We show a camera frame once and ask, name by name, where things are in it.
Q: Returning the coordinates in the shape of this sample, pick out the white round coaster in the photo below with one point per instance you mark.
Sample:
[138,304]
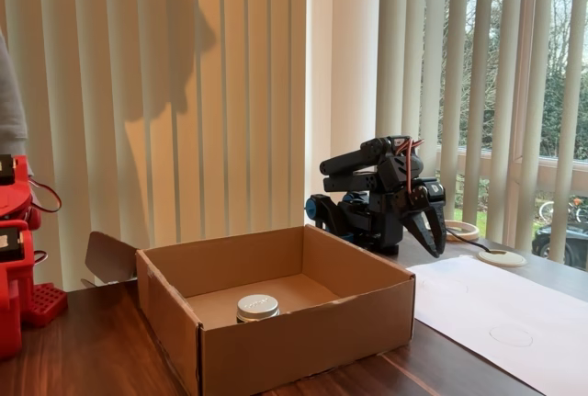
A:
[503,259]

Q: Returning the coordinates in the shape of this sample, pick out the black blue table clamp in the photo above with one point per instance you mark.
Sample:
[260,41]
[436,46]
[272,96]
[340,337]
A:
[328,214]

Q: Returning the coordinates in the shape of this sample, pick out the parked bicycle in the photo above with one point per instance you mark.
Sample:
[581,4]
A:
[580,210]

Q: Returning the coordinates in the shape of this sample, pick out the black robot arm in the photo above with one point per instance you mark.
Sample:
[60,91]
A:
[353,166]

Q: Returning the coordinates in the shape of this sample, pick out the red leader robot arm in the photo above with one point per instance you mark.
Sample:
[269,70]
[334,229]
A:
[11,276]

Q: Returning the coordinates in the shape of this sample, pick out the black parked car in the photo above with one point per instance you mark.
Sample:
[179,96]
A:
[542,240]

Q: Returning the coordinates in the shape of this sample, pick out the white tape roll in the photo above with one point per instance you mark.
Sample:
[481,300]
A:
[464,229]

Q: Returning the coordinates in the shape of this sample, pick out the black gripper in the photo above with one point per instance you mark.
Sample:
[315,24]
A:
[424,222]

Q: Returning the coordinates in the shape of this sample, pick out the labelled jar with silver lid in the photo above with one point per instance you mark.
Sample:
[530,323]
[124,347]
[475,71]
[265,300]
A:
[257,306]

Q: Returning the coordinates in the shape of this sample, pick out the cream vertical blind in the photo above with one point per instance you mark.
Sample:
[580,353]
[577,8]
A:
[138,93]
[482,93]

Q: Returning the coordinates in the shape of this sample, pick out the open brown cardboard box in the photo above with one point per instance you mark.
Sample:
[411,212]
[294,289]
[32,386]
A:
[298,345]

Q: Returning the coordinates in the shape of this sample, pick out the white paper sheet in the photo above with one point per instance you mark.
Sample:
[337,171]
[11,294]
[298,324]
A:
[505,304]

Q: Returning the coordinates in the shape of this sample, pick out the grey sleeved forearm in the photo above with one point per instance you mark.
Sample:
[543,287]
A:
[9,106]

